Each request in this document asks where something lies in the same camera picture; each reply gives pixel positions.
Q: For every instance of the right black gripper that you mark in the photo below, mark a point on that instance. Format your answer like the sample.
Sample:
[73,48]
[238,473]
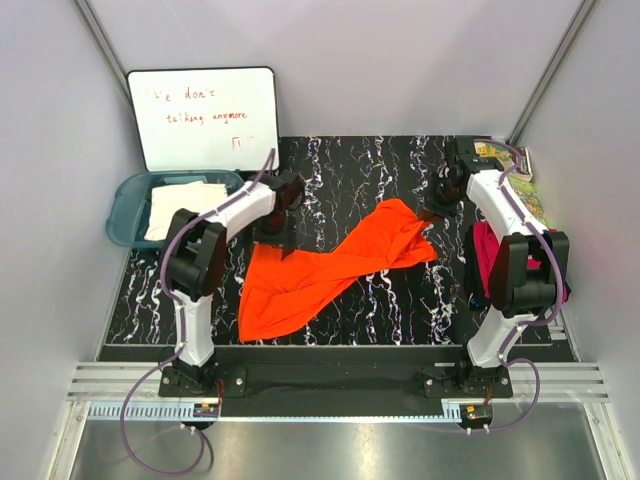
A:
[435,207]

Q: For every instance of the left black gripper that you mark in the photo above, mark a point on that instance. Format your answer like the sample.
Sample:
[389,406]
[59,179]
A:
[284,237]

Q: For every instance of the orange t shirt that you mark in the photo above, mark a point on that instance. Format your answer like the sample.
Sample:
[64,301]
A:
[281,294]

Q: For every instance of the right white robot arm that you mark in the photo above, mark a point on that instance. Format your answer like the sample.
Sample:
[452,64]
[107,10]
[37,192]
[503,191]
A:
[483,362]

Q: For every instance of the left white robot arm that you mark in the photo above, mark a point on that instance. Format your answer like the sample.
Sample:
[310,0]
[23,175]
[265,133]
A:
[193,264]

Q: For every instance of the magenta folded t shirt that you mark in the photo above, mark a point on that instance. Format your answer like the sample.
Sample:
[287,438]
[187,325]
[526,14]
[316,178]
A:
[485,247]

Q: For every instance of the yellow paperback book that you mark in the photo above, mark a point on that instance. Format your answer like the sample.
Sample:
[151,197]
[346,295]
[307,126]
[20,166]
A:
[508,156]

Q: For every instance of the green paperback book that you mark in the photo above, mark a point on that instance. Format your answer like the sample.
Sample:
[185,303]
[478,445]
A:
[527,192]

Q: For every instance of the white t shirt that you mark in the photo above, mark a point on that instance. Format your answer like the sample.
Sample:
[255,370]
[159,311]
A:
[197,197]

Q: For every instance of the teal plastic bin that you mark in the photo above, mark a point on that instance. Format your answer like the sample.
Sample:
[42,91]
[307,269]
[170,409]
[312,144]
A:
[128,220]

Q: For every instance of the white whiteboard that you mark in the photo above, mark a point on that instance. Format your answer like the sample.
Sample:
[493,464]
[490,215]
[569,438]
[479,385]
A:
[205,119]

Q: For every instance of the left connector box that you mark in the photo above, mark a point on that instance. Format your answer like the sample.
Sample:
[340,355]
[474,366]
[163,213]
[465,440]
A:
[206,410]

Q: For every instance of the connector box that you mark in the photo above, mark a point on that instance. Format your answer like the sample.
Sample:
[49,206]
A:
[476,417]
[206,410]

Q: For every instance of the right connector box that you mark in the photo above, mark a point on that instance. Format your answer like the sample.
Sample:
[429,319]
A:
[476,417]

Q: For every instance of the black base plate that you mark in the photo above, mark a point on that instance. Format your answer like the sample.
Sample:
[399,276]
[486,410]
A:
[336,382]

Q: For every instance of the white cable duct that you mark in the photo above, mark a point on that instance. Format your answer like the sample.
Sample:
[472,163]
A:
[144,411]

